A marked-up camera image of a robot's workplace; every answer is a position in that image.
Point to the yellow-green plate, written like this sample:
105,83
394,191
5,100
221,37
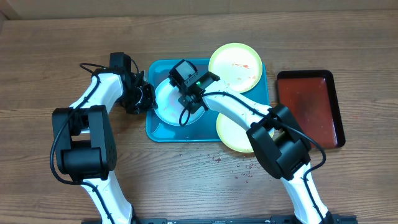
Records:
232,135
239,65

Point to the black red-lined tray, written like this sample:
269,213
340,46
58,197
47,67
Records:
311,97

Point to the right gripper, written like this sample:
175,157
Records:
185,99

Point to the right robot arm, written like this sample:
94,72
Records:
279,143

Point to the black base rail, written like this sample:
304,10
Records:
276,219

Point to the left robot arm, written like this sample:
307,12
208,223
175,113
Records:
84,151

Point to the light blue plate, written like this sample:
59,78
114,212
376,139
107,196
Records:
169,108

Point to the teal plastic tray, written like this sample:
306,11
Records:
202,130

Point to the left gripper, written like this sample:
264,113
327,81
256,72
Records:
148,104

